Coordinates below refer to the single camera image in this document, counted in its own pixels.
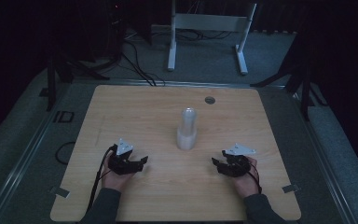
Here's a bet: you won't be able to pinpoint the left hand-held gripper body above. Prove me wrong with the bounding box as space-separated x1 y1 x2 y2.
107 138 145 175

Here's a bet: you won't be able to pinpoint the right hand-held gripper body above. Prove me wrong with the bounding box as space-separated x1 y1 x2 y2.
222 143 257 178

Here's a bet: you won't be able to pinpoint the stack of clear plastic cups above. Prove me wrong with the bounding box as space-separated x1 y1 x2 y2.
176 106 198 151

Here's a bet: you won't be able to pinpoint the person's left hand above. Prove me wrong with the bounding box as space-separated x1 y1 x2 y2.
101 153 137 192

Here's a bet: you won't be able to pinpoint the person's right hand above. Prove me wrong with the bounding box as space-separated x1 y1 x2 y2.
231 156 263 200

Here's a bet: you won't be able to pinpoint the grey tape strip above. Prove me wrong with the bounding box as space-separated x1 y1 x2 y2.
49 185 71 200
282 183 301 194

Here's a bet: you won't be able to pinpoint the black tripod stand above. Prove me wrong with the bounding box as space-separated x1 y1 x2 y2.
249 60 329 122
44 54 111 112

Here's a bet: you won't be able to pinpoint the white metal stand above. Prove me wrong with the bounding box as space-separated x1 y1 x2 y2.
166 0 258 77

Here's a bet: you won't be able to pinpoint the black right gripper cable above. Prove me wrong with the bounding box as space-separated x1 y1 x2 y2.
247 161 263 194

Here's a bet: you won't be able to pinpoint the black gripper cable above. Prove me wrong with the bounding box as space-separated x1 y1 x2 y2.
247 161 263 194
86 144 119 215

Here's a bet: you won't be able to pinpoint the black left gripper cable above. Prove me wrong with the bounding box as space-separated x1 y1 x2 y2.
86 144 119 215

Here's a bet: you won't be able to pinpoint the black looped floor cable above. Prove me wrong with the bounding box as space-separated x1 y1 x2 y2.
54 141 76 166

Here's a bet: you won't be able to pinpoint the black floor cables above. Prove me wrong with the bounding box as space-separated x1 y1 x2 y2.
120 29 166 87

